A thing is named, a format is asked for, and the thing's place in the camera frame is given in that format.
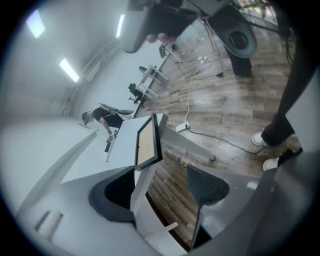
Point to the ceiling light panel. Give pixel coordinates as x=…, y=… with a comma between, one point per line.
x=35, y=23
x=120, y=26
x=69, y=70

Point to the long white table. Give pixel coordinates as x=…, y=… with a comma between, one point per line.
x=150, y=82

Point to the black framed picture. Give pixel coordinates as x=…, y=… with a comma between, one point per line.
x=146, y=142

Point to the large grey table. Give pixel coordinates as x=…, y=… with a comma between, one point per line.
x=100, y=160

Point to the person's white left shoe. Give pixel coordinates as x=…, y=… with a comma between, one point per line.
x=270, y=164

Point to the person's black trousers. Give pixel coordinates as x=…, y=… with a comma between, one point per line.
x=282, y=112

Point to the person's white right shoe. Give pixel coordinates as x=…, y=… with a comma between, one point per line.
x=258, y=139

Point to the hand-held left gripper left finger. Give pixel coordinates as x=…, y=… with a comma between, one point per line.
x=110, y=200

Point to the white power strip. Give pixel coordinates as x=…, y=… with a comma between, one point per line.
x=183, y=127

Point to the black office chair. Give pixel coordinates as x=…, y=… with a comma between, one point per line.
x=136, y=93

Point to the grey round floor fan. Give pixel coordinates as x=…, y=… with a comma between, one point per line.
x=240, y=41

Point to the black power adapter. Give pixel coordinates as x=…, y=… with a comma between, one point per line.
x=219, y=74

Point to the person's left hand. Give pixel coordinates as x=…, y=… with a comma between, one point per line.
x=165, y=37

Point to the person's white shoe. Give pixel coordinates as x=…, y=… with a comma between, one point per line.
x=258, y=139
x=270, y=164

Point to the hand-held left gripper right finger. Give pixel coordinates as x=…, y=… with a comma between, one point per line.
x=210, y=190

